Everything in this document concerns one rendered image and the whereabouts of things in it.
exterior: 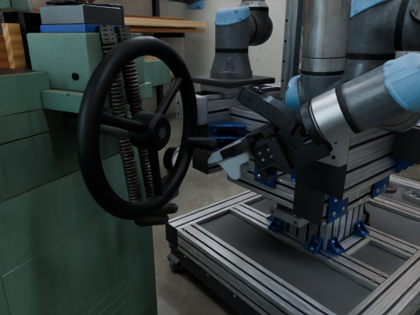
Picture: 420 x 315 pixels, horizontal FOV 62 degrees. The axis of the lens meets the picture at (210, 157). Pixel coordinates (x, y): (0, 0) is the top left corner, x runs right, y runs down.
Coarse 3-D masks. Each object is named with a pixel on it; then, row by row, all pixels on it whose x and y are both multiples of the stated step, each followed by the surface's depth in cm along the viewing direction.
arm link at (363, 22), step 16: (368, 0) 77; (384, 0) 76; (400, 0) 75; (352, 16) 81; (368, 16) 78; (384, 16) 76; (400, 16) 74; (352, 32) 81; (368, 32) 79; (384, 32) 77; (400, 32) 75; (352, 48) 82; (368, 48) 80; (384, 48) 79; (400, 48) 78
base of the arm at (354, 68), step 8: (352, 56) 82; (360, 56) 81; (368, 56) 80; (376, 56) 80; (384, 56) 80; (392, 56) 81; (352, 64) 83; (360, 64) 81; (368, 64) 80; (376, 64) 80; (344, 72) 84; (352, 72) 82; (360, 72) 81
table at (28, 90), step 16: (144, 64) 80; (160, 64) 85; (0, 80) 51; (16, 80) 53; (32, 80) 55; (48, 80) 58; (160, 80) 86; (0, 96) 51; (16, 96) 53; (32, 96) 56; (48, 96) 56; (64, 96) 55; (80, 96) 53; (144, 96) 66; (0, 112) 52; (16, 112) 54
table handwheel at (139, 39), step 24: (120, 48) 46; (144, 48) 50; (168, 48) 55; (96, 72) 44; (96, 96) 43; (168, 96) 59; (192, 96) 64; (72, 120) 61; (96, 120) 43; (120, 120) 48; (144, 120) 53; (192, 120) 66; (96, 144) 44; (144, 144) 54; (96, 168) 45; (96, 192) 46; (168, 192) 62; (120, 216) 51; (144, 216) 56
